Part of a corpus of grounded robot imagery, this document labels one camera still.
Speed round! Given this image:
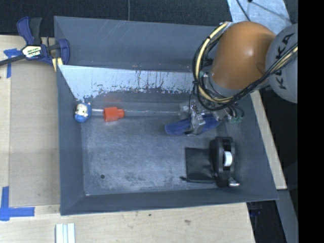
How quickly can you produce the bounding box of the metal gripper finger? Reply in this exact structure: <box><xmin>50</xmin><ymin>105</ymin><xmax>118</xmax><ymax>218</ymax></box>
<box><xmin>191</xmin><ymin>114</ymin><xmax>207</xmax><ymax>136</ymax></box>
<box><xmin>189</xmin><ymin>102</ymin><xmax>203</xmax><ymax>117</ymax></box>

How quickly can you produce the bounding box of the blue clear plastic object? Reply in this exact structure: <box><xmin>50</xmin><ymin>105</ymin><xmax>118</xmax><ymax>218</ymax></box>
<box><xmin>164</xmin><ymin>116</ymin><xmax>221</xmax><ymax>137</ymax></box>

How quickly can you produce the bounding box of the black flat pouch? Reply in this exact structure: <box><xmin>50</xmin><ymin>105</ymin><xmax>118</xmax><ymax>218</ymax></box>
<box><xmin>180</xmin><ymin>147</ymin><xmax>216</xmax><ymax>184</ymax></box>

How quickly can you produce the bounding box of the black tape dispenser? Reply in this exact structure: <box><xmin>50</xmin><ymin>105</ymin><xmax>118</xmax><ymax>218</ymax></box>
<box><xmin>209</xmin><ymin>136</ymin><xmax>240</xmax><ymax>188</ymax></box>

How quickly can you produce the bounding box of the grey metal bin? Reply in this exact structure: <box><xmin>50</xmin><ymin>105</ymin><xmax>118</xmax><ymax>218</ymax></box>
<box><xmin>53</xmin><ymin>16</ymin><xmax>279</xmax><ymax>216</ymax></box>

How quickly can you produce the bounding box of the clear tube with red cap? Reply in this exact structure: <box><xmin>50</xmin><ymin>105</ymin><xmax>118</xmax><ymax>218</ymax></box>
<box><xmin>90</xmin><ymin>106</ymin><xmax>189</xmax><ymax>123</ymax></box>

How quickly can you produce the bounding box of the white and blue toy figure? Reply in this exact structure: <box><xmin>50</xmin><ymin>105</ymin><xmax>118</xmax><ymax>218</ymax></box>
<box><xmin>73</xmin><ymin>102</ymin><xmax>92</xmax><ymax>124</ymax></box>

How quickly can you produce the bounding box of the pale wood board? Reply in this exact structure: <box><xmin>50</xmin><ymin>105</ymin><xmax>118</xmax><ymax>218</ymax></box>
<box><xmin>8</xmin><ymin>61</ymin><xmax>61</xmax><ymax>208</ymax></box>

